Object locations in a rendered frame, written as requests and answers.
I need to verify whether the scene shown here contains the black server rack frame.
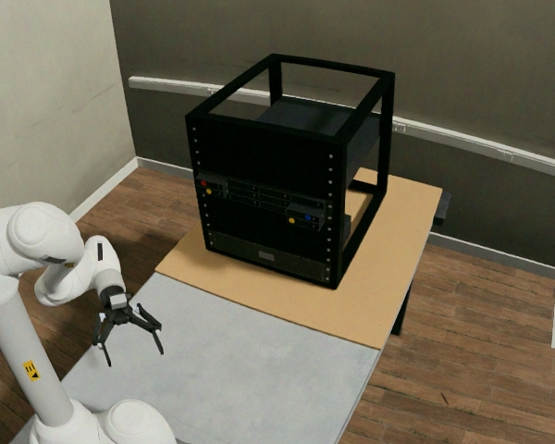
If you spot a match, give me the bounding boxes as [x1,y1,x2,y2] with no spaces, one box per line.
[185,54,395,290]

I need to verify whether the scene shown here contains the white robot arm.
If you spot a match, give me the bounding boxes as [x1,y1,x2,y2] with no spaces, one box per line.
[0,202,191,444]

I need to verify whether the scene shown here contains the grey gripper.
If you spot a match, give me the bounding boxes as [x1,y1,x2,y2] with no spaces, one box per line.
[92,285,164,367]

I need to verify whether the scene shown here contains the tan flat board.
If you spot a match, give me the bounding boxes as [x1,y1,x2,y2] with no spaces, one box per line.
[154,175,442,351]

